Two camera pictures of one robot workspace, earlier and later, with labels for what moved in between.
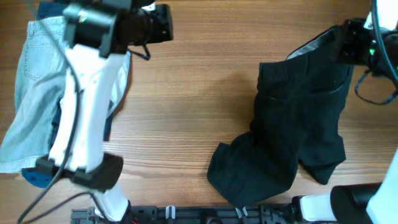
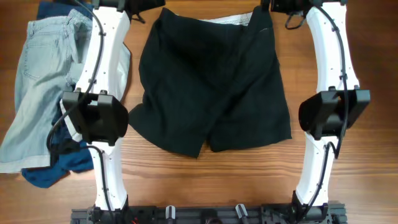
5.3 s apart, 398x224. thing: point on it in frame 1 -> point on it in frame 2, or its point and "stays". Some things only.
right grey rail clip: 239,213 stays
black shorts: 296,117 -> 206,80
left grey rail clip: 167,212 stays
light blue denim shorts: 38,91 stays
